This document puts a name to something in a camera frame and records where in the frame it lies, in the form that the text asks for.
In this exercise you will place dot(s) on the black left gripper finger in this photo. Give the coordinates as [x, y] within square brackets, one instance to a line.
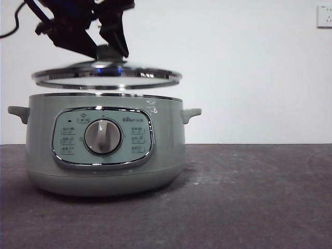
[77, 42]
[116, 36]

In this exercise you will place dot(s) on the glass lid with green knob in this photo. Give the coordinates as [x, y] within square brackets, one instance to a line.
[110, 55]

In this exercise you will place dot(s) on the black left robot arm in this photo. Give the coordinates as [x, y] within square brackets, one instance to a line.
[77, 13]

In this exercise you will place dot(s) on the pale green electric pot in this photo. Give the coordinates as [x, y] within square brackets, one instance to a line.
[39, 145]

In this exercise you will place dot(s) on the white wall socket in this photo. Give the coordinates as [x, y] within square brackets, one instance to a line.
[325, 16]

